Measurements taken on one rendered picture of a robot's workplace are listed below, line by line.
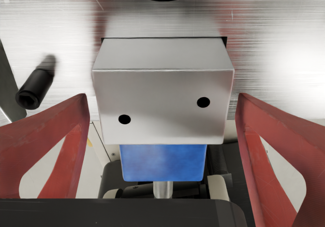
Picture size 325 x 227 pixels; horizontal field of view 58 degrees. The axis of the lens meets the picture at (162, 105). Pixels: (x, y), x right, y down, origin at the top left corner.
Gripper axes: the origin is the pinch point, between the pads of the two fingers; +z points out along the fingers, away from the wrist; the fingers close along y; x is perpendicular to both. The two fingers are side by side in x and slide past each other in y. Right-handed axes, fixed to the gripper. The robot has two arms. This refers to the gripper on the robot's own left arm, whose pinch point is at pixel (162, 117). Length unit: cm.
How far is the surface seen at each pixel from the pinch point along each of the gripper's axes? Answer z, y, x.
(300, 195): 92, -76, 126
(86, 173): 91, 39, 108
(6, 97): 6.4, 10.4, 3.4
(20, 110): 6.7, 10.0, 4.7
